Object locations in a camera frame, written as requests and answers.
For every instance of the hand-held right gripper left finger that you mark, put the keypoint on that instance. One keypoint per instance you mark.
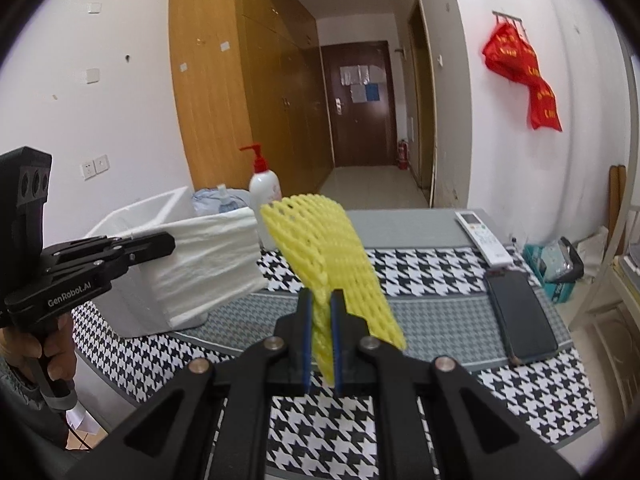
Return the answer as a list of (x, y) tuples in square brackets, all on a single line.
[(306, 340)]

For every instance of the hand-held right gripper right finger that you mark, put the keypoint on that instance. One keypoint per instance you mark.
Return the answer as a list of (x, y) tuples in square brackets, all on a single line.
[(337, 340)]

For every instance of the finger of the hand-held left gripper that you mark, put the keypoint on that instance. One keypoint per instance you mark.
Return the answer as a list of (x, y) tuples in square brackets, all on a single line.
[(90, 270), (145, 244)]

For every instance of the white foam box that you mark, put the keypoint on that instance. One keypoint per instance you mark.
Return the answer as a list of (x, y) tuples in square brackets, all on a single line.
[(210, 270)]

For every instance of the yellow foam net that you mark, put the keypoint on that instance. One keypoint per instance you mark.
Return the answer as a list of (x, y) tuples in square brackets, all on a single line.
[(330, 245)]

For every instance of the person's left forearm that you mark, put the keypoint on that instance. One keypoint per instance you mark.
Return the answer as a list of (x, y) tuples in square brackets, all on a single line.
[(20, 410)]

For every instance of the person's left hand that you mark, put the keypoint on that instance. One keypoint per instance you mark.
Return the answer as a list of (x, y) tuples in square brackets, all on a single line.
[(60, 355)]

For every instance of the light blue crumpled cloth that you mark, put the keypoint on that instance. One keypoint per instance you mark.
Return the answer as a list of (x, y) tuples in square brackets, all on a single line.
[(215, 205)]

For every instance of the houndstooth tablecloth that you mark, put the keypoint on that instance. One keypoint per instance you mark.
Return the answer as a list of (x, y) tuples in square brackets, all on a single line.
[(450, 285)]

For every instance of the white pump bottle red cap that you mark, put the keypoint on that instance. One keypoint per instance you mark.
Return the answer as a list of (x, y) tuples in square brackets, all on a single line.
[(262, 187)]

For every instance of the printed paper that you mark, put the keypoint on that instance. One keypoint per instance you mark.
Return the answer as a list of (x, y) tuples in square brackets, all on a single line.
[(85, 417)]

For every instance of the wooden wardrobe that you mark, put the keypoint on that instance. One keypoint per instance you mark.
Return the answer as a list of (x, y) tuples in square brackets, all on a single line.
[(215, 110)]

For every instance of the white remote control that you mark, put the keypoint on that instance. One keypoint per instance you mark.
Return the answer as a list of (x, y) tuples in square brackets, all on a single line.
[(482, 237)]

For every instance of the black smartphone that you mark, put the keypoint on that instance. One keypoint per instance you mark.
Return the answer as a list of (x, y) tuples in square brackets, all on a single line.
[(520, 315)]

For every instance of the red fire extinguisher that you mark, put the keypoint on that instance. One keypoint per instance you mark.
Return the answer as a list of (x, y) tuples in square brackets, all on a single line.
[(403, 156)]

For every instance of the dark brown door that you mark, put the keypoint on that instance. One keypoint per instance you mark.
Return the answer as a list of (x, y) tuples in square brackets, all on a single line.
[(360, 135)]

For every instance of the teal cardboard box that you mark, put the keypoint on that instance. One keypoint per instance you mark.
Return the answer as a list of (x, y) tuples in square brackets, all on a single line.
[(555, 290)]

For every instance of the wooden side door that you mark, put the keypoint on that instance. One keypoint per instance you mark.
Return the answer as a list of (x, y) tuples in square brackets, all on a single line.
[(422, 110)]

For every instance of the blue door notice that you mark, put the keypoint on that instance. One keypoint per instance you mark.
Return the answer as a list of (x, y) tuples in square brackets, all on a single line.
[(371, 93)]

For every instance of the white metal bunk bed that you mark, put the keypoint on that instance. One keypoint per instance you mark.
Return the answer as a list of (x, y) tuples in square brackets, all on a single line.
[(617, 255)]

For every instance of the red plastic bag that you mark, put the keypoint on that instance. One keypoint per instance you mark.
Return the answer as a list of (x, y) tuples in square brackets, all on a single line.
[(510, 52), (545, 107)]

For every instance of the leaning wooden planks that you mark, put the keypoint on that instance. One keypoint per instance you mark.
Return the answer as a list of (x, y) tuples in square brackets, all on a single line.
[(617, 200)]

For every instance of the white wall socket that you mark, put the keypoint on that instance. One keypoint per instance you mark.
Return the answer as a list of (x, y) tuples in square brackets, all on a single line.
[(88, 169), (101, 164)]

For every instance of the white wall switch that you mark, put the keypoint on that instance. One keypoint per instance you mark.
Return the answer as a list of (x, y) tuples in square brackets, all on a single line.
[(91, 75)]

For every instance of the white wall box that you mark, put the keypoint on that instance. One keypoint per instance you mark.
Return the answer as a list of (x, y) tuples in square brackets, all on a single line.
[(93, 7)]

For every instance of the metal wall hook rack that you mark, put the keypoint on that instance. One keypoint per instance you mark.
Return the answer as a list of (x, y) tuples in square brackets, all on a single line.
[(507, 16)]

